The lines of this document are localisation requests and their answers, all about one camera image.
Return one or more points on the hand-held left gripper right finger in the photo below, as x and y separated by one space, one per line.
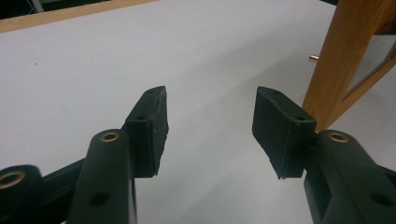
280 137

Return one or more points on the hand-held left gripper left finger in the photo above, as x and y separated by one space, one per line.
149 140

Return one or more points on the wooden rack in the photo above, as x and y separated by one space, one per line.
339 62

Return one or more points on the metal stand pole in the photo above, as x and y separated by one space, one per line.
38 4

